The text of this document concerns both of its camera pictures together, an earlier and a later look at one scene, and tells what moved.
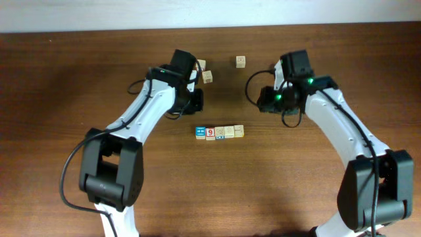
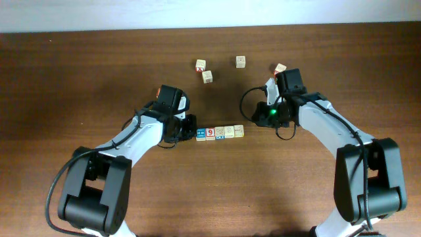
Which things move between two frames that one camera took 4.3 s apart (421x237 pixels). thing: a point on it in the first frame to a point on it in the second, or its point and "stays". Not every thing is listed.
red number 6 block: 210,133 stays
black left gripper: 196,105 to 190,130
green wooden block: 229,131 stays
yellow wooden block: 239,130 stays
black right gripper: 265,100 to 261,120
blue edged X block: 220,133 stays
